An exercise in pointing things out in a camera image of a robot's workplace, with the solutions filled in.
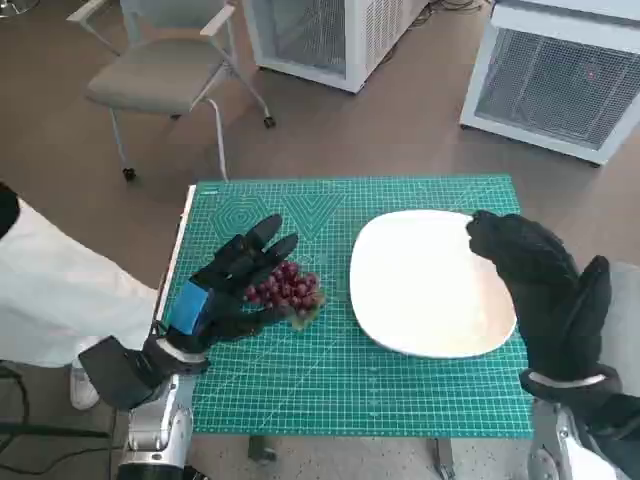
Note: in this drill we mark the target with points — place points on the black floor bar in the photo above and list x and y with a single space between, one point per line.
50 430

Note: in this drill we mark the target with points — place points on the white plate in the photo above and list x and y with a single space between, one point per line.
420 285

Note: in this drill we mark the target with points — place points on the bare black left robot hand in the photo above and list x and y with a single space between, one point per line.
225 280

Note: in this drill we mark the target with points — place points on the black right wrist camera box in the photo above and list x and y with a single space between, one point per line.
620 420

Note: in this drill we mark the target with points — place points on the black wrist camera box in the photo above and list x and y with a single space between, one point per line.
620 420
115 372

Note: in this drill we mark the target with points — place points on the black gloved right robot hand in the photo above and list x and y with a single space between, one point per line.
545 280

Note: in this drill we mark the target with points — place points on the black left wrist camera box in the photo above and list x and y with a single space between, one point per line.
115 372

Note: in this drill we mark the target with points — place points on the grey chair with white frame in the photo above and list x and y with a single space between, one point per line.
150 75

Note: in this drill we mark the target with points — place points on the green cutting mat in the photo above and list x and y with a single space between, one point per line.
350 380

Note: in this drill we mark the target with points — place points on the red toy grape bunch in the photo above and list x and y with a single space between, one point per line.
295 290

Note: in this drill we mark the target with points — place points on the metal table leg bracket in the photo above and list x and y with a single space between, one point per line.
445 457
260 450

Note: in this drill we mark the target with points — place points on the person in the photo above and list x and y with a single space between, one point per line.
50 280

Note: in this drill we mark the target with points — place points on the white mesh cabinet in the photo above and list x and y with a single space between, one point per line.
545 85
300 40

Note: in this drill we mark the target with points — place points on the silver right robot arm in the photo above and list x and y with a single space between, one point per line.
555 435

